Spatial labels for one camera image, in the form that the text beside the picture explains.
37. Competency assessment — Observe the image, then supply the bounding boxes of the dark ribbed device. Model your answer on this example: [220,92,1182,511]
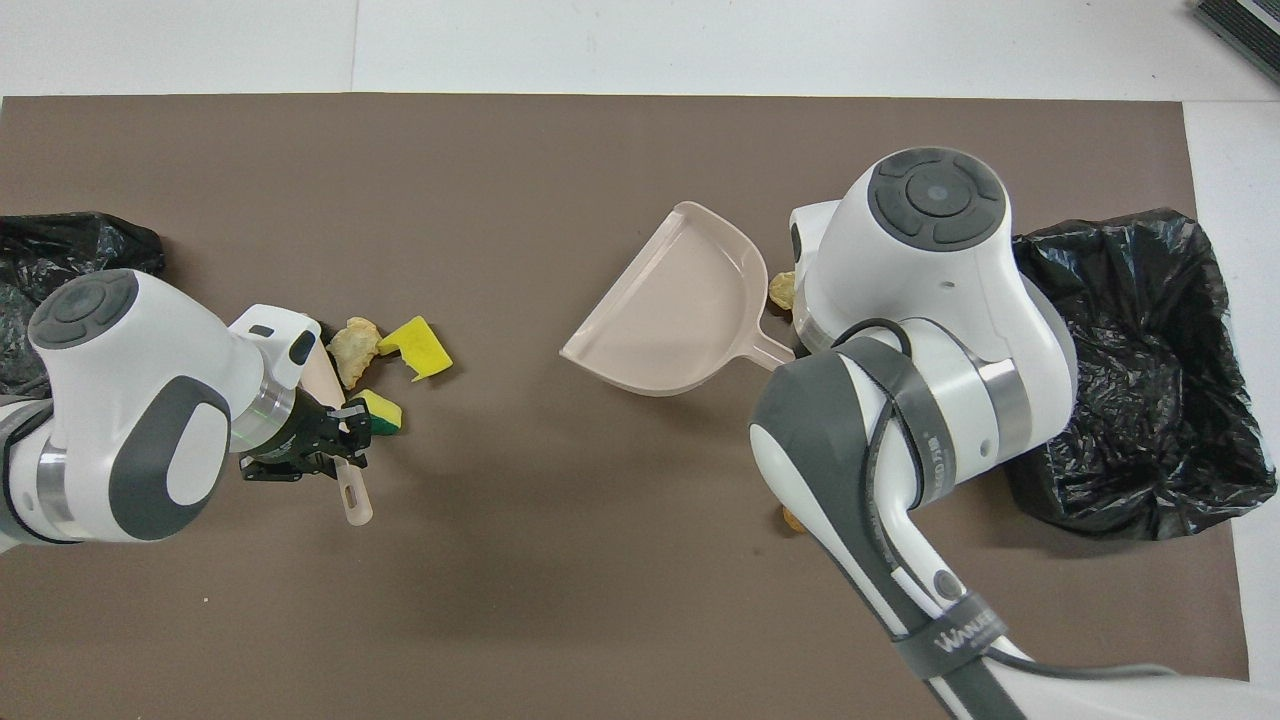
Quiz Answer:
[1193,0,1280,86]

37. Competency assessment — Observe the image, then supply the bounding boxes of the black bag lined bin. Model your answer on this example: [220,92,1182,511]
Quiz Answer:
[1005,208,1278,541]

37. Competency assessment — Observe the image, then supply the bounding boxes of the brown table mat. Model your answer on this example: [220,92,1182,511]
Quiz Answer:
[0,94,1253,720]

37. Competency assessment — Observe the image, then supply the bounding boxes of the yellow notched sponge piece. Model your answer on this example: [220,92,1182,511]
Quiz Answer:
[377,316,453,383]

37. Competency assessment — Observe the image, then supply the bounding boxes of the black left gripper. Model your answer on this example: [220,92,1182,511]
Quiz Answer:
[240,395,373,483]

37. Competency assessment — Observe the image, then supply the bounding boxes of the beige hand brush black bristles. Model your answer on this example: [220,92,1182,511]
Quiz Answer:
[298,320,376,528]

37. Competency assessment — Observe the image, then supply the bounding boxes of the yellow green-backed sponge piece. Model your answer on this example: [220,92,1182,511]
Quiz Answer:
[355,389,405,438]

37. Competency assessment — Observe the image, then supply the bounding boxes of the beige plastic dustpan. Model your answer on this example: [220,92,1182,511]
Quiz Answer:
[559,201,798,398]

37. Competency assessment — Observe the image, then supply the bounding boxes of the black bag bin pink spot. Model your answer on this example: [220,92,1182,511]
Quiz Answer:
[0,212,166,396]

